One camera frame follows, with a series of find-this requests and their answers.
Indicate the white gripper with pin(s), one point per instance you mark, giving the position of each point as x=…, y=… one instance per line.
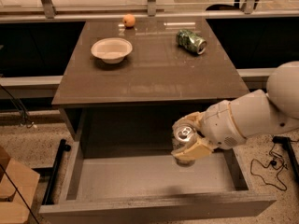
x=221, y=125

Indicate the white green 7up can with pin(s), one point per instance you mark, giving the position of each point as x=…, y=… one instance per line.
x=183, y=137

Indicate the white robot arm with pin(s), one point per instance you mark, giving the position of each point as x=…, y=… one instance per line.
x=273, y=111

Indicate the grey cabinet with top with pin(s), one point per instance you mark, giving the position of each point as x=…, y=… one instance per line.
x=157, y=71

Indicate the crushed green soda can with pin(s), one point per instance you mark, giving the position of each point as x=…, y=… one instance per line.
x=191, y=41

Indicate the open grey top drawer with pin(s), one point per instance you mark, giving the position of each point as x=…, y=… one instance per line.
x=121, y=171

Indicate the black bar right floor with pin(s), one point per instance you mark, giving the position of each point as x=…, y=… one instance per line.
x=286, y=143

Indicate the black bar floor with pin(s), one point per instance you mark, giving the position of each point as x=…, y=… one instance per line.
x=63, y=146
x=286, y=143

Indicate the white paper bowl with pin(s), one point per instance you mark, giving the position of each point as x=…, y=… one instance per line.
x=111, y=50

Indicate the orange fruit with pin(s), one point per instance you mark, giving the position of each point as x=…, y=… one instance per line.
x=128, y=20

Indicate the black bar left floor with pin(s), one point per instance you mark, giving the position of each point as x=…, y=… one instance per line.
x=63, y=146

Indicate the black office chair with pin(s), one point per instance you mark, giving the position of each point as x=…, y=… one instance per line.
x=247, y=6

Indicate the cardboard box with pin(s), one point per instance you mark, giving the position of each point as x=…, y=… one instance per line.
x=18, y=184

